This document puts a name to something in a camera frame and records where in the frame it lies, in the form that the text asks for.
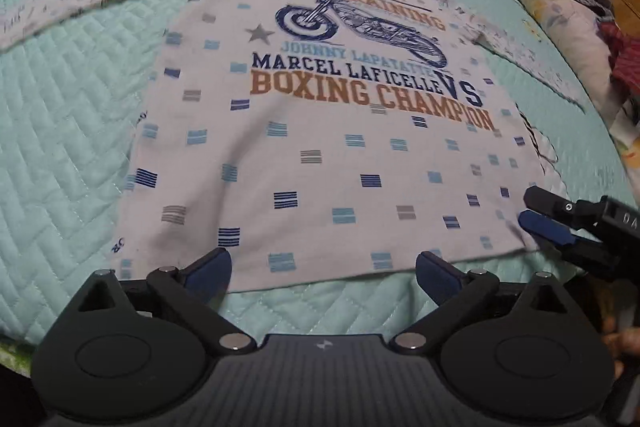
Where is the floral pillow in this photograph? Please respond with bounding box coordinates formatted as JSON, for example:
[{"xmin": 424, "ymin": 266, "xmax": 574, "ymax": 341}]
[{"xmin": 425, "ymin": 0, "xmax": 640, "ymax": 158}]

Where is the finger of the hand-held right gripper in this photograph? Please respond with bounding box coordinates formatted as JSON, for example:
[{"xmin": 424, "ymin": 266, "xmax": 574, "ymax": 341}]
[
  {"xmin": 518, "ymin": 210, "xmax": 593, "ymax": 253},
  {"xmin": 523, "ymin": 186, "xmax": 581, "ymax": 225}
]

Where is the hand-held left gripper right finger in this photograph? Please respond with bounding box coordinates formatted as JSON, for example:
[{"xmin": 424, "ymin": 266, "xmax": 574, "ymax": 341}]
[{"xmin": 390, "ymin": 251, "xmax": 576, "ymax": 353}]

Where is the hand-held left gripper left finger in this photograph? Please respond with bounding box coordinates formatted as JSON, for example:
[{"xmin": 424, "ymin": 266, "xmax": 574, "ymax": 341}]
[{"xmin": 75, "ymin": 247, "xmax": 251, "ymax": 354}]

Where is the person's right hand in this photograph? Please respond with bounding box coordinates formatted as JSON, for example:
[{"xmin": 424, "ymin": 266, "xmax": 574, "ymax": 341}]
[{"xmin": 601, "ymin": 317, "xmax": 640, "ymax": 365}]

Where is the red plaid garment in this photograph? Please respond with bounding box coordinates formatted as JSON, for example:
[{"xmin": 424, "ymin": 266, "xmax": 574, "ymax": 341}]
[{"xmin": 597, "ymin": 22, "xmax": 640, "ymax": 98}]

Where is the white printed shirt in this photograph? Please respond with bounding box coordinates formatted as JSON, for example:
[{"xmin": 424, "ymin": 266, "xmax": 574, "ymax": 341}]
[{"xmin": 0, "ymin": 0, "xmax": 586, "ymax": 295}]

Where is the green bee-print quilted bedspread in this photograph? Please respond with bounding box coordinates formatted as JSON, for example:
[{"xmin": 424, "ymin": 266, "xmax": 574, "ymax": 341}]
[{"xmin": 0, "ymin": 0, "xmax": 640, "ymax": 358}]

